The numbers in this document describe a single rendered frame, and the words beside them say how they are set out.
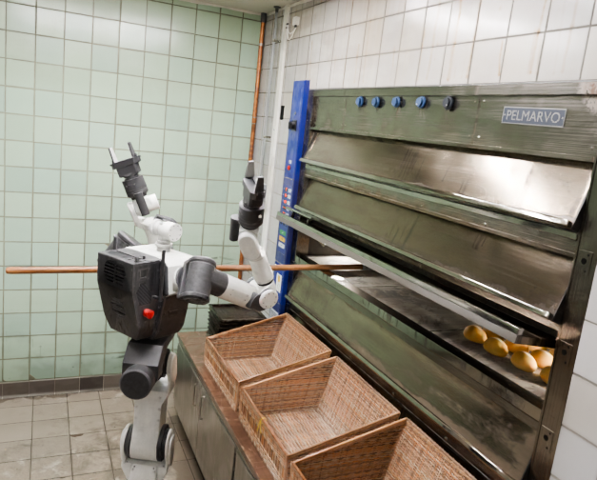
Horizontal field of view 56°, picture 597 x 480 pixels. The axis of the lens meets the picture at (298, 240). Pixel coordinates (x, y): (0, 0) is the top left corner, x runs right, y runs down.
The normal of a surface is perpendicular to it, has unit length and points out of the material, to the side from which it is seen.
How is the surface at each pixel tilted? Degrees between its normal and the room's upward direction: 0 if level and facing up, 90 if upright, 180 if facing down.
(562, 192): 70
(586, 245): 90
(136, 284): 90
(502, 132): 90
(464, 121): 90
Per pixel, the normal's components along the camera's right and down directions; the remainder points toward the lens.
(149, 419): -0.02, 0.10
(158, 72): 0.40, 0.22
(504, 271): -0.82, -0.36
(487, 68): -0.91, -0.02
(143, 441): 0.01, -0.14
